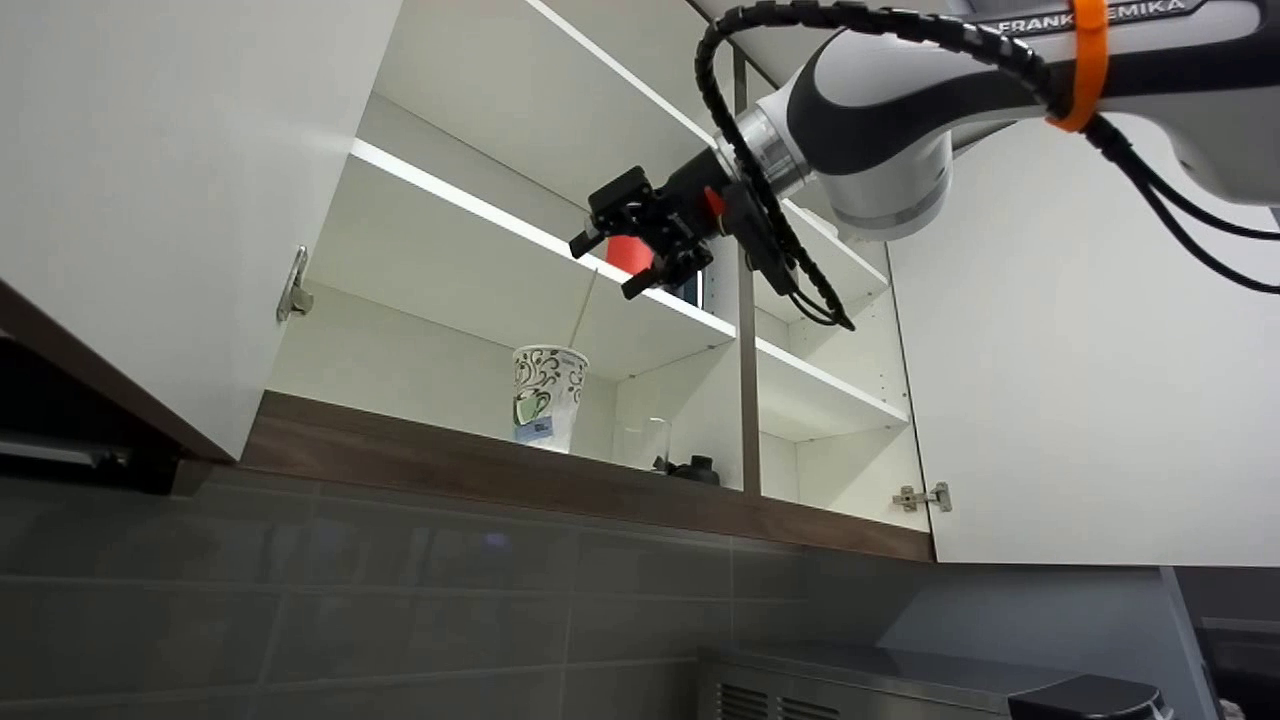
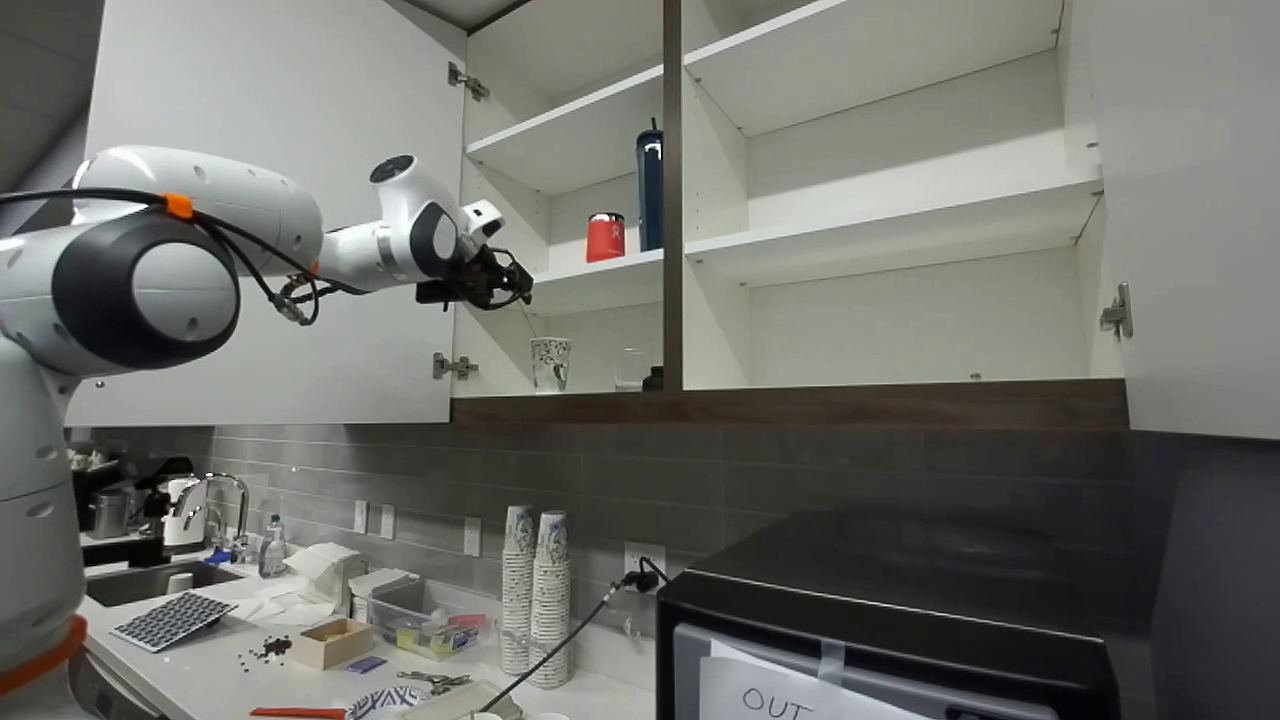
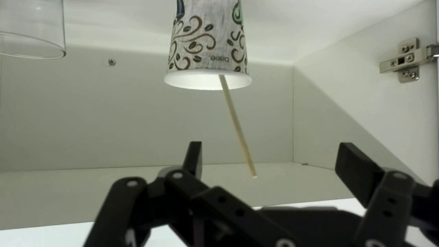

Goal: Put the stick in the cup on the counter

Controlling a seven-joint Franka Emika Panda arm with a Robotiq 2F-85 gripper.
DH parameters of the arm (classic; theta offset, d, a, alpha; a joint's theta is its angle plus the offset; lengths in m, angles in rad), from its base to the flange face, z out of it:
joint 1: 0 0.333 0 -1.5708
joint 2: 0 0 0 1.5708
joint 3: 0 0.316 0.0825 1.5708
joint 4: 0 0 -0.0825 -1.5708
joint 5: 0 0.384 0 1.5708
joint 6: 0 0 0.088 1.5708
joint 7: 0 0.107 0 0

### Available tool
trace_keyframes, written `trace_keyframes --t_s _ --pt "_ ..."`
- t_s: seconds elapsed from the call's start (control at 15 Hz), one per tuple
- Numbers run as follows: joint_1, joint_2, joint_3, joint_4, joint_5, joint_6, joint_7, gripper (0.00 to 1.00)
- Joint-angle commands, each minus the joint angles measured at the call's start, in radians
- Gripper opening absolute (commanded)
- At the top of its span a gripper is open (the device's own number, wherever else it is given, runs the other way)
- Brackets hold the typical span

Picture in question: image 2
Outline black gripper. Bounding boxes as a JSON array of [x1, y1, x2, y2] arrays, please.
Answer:
[[410, 248, 536, 311]]

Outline red cup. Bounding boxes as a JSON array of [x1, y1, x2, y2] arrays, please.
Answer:
[[585, 209, 629, 265]]

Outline metal door hinge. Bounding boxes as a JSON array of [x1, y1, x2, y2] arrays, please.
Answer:
[[1097, 282, 1136, 346], [444, 56, 491, 106], [429, 349, 479, 384]]

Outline dark blue tumbler bottle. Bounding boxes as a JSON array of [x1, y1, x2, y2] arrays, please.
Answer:
[[637, 115, 668, 258]]

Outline stack of paper cups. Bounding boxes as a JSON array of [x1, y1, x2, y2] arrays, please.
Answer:
[[495, 502, 538, 676], [526, 507, 577, 693]]

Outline white cabinet door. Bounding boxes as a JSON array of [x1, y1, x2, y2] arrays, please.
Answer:
[[62, 0, 469, 433], [1065, 0, 1280, 444]]

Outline white napkin pile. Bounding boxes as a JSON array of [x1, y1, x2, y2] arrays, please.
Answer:
[[284, 536, 371, 615]]

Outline clear plastic packet container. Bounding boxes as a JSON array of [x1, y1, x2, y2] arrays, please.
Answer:
[[363, 570, 491, 665]]

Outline small clear bottle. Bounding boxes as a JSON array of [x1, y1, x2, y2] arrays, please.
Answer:
[[254, 514, 293, 582]]

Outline silver kettle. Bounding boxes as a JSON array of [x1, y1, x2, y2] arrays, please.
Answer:
[[154, 467, 252, 558]]

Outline small cardboard box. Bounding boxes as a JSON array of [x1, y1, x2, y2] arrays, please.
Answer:
[[287, 615, 377, 674]]

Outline metal spoon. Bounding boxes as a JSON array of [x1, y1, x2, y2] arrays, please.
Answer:
[[396, 667, 470, 702]]

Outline black binder clips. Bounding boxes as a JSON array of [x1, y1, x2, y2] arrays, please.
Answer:
[[235, 638, 297, 674]]

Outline black coffee machine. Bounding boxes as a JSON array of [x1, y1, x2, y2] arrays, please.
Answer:
[[72, 451, 171, 571]]

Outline grey patterned flat pad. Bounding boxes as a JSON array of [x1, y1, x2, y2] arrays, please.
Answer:
[[116, 590, 235, 657]]

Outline white paper sign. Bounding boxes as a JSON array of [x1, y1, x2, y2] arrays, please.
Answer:
[[692, 638, 945, 720]]

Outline microwave oven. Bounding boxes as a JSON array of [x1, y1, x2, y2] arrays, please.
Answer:
[[653, 502, 1161, 720]]

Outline black power cord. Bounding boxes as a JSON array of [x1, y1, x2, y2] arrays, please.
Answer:
[[476, 558, 671, 716]]

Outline white wall cabinet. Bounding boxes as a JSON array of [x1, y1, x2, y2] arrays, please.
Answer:
[[385, 0, 1133, 433]]

